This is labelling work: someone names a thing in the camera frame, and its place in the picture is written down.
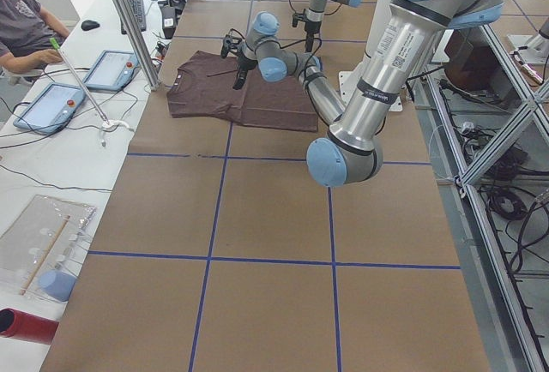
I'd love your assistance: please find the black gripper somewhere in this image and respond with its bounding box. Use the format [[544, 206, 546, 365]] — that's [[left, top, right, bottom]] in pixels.
[[232, 54, 256, 90], [305, 21, 321, 52]]

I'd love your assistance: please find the brown t-shirt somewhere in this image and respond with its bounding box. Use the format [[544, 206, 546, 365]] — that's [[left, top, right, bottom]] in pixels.
[[167, 51, 318, 132]]

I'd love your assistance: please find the black power adapter box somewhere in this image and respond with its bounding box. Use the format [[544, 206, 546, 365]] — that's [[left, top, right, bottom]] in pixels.
[[160, 5, 177, 39]]

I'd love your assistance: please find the black keyboard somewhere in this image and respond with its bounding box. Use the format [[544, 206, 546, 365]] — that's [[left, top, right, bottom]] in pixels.
[[128, 0, 147, 32]]

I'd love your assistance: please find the far blue teach pendant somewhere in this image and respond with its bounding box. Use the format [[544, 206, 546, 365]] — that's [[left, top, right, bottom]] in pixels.
[[83, 50, 139, 93]]

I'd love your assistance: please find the blue teach pendant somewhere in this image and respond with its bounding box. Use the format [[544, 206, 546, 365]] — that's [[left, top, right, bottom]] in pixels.
[[13, 83, 85, 135], [83, 50, 139, 93]]

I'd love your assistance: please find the metal reacher grabber tool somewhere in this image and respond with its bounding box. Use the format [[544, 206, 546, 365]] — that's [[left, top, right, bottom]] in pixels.
[[50, 37, 134, 133]]

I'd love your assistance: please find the black computer mouse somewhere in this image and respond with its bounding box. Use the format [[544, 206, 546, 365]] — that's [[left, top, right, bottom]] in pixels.
[[81, 20, 100, 32]]

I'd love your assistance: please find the brown paper table cover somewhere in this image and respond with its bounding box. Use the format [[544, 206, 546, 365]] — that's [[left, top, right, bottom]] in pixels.
[[39, 0, 495, 372]]

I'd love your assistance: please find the near blue teach pendant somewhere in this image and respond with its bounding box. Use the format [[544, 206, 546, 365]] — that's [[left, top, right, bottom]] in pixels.
[[13, 83, 85, 135]]

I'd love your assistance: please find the seated person in grey shirt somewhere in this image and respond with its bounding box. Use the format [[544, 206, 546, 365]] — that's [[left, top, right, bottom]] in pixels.
[[1, 0, 69, 75]]

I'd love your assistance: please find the wooden stick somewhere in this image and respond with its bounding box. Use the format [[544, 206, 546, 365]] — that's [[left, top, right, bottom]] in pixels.
[[19, 215, 70, 296]]

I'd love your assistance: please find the plastic bag with cardboard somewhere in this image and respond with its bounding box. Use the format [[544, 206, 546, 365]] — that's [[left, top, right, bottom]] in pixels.
[[1, 195, 96, 302]]

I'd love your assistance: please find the blue plastic cup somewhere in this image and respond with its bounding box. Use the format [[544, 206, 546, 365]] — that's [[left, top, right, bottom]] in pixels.
[[39, 270, 76, 302]]

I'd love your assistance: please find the red cylinder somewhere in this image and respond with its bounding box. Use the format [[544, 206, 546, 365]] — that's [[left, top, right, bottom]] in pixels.
[[1, 308, 58, 345]]

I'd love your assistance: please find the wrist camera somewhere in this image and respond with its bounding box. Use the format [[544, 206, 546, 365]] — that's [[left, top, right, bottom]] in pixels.
[[292, 12, 306, 27], [220, 33, 243, 59]]

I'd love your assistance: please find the white camera mast base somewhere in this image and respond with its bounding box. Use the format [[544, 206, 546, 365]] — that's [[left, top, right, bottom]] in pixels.
[[338, 24, 402, 111]]

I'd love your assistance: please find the aluminium frame post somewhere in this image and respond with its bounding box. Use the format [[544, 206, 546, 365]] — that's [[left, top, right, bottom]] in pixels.
[[112, 0, 160, 91]]

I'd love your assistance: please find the aluminium truss frame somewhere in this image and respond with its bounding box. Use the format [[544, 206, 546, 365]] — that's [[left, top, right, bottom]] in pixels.
[[407, 12, 548, 371]]

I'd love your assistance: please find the black table cable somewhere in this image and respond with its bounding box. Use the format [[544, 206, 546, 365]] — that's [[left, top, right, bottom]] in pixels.
[[0, 161, 113, 195]]

